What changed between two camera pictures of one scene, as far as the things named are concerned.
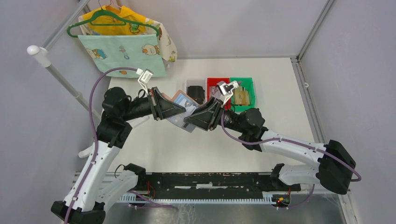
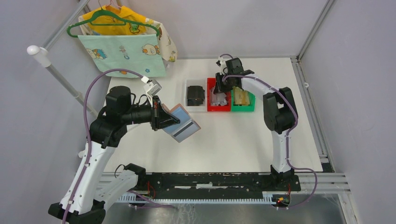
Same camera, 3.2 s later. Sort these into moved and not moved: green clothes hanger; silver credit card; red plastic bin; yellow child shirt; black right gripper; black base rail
Moved: black right gripper; silver credit card
Not moved: black base rail; green clothes hanger; red plastic bin; yellow child shirt
